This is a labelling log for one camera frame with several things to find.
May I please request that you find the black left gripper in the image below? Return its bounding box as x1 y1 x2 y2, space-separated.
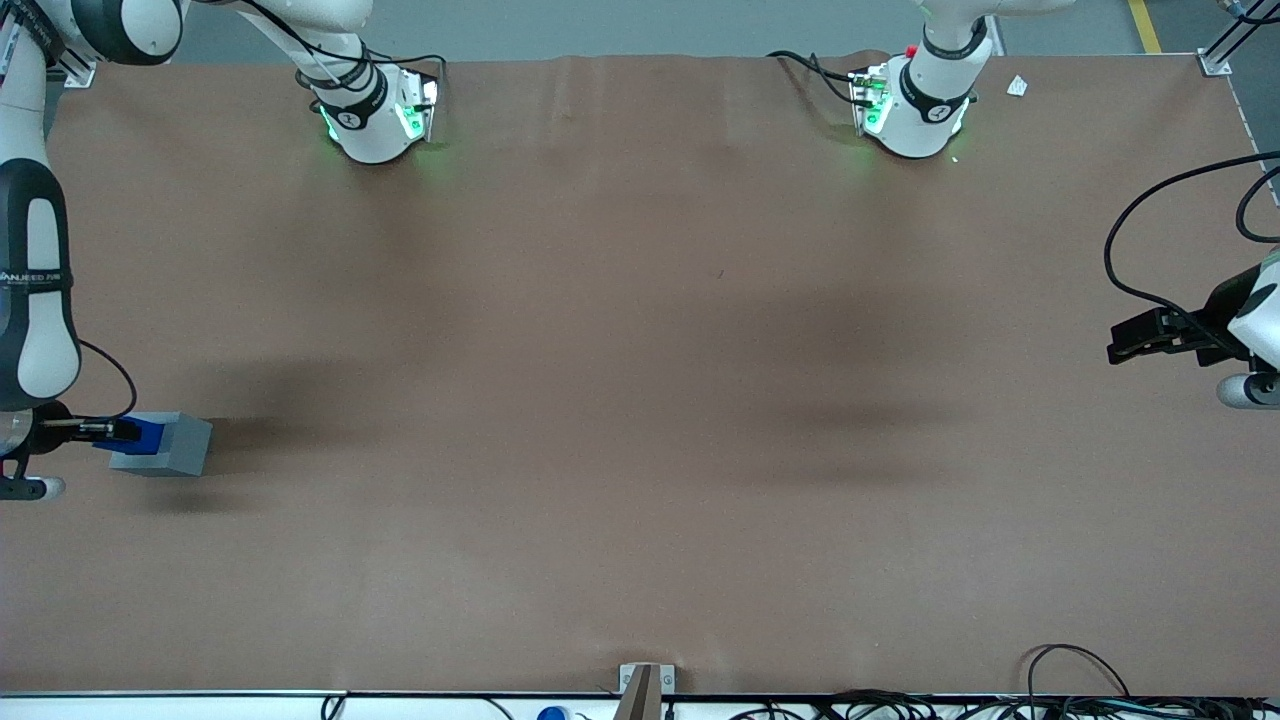
1106 264 1267 367

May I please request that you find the aluminum frame profile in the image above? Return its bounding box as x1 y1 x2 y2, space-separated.
45 40 99 90
1197 0 1280 79

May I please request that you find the black left arm base cable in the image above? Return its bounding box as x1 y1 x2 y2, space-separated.
766 49 873 107

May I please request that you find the short black looped cable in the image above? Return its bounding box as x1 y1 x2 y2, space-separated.
1235 165 1280 245

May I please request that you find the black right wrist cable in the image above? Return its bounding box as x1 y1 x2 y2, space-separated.
78 340 138 421

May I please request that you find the gray metal bracket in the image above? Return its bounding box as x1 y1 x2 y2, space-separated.
618 662 677 697

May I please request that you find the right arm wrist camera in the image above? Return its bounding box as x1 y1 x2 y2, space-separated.
0 458 67 502

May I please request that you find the black right arm base cable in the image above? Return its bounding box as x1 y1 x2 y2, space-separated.
240 0 449 113

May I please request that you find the brown paper table cover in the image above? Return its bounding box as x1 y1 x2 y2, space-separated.
0 49 1280 699

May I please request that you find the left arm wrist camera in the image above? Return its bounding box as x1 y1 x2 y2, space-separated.
1216 371 1280 412

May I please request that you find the black arched cable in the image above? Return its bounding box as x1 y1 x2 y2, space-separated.
1024 643 1133 701

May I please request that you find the gray square base block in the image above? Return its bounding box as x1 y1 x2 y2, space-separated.
108 411 214 478

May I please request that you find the blue plastic part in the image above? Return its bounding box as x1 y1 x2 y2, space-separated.
92 417 167 457

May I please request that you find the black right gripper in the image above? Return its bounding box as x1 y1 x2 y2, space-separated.
0 400 143 481

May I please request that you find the black arm base cable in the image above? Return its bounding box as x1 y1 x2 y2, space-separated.
766 49 873 107
240 0 449 113

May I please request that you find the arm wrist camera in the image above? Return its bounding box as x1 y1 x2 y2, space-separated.
1216 371 1280 412
0 458 67 502

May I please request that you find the long black left wrist cable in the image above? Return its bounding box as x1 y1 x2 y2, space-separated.
1103 150 1280 336

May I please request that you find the black cable bundle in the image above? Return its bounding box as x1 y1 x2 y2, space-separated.
728 688 1280 720

